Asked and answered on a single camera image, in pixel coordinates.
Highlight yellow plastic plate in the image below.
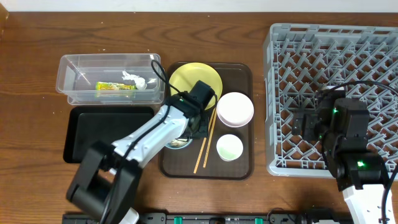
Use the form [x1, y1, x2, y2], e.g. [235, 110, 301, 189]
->
[167, 62, 223, 111]

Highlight pink white bowl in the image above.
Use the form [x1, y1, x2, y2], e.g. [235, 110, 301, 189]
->
[216, 92, 254, 128]

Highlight light blue bowl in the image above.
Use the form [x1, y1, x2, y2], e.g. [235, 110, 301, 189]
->
[165, 138, 192, 149]

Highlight small white green cup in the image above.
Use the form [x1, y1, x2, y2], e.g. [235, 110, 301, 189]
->
[216, 134, 243, 162]

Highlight white tissue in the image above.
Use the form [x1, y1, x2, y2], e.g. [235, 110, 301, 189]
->
[122, 70, 147, 90]

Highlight green snack wrapper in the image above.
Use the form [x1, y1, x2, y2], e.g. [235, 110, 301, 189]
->
[95, 82, 136, 91]

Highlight pile of cooked rice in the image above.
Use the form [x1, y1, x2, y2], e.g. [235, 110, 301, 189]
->
[169, 139, 189, 148]

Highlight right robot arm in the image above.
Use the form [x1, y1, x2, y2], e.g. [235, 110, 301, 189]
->
[292, 90, 395, 223]

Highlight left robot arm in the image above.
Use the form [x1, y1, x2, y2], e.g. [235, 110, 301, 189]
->
[66, 81, 216, 223]

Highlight grey plastic dishwasher rack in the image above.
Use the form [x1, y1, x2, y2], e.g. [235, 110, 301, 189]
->
[263, 24, 397, 178]

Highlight right wooden chopstick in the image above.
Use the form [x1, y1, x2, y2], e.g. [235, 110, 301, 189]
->
[203, 108, 216, 168]

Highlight wooden chopstick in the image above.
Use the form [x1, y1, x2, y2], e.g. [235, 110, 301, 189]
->
[203, 108, 216, 168]
[193, 109, 216, 174]

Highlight left wooden chopstick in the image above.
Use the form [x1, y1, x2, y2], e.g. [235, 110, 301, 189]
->
[193, 109, 216, 174]

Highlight dark brown serving tray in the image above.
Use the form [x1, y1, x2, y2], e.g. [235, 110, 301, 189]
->
[159, 63, 254, 180]

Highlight clear plastic bin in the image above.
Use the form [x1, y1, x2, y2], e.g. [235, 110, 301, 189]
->
[56, 54, 165, 105]

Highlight black plastic tray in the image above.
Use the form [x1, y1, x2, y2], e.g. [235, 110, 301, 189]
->
[63, 106, 154, 164]

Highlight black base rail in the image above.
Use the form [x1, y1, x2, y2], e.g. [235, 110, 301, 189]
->
[61, 212, 352, 224]

